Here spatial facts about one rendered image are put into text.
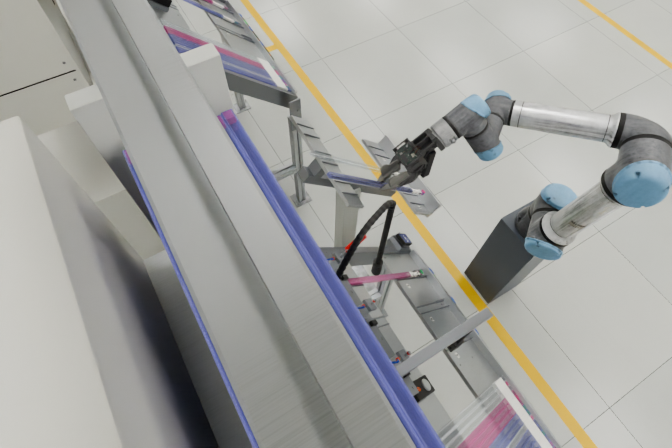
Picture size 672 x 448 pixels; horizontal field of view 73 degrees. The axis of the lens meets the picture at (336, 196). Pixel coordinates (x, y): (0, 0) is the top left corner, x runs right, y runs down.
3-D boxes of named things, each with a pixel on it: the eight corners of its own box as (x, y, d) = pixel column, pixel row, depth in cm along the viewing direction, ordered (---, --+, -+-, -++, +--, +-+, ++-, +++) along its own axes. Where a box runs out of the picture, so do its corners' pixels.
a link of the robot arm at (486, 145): (511, 133, 132) (493, 106, 126) (501, 161, 126) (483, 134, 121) (486, 138, 137) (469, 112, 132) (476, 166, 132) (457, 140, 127)
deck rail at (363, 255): (395, 258, 149) (409, 246, 147) (399, 262, 148) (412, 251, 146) (231, 266, 91) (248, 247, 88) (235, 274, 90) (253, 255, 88)
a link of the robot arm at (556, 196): (566, 206, 164) (584, 186, 152) (559, 236, 157) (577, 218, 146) (532, 194, 166) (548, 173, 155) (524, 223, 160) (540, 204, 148)
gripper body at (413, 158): (389, 150, 125) (424, 122, 123) (398, 160, 133) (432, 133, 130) (405, 170, 122) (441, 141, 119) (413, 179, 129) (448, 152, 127)
